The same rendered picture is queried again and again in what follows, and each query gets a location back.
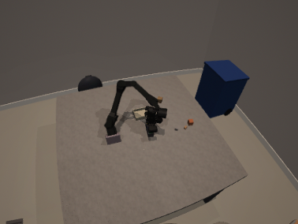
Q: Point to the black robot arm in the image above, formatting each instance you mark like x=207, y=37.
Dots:
x=151, y=111

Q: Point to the beige rectangular tray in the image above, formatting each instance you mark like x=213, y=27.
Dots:
x=139, y=113

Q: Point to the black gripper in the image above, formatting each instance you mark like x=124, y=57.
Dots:
x=152, y=128

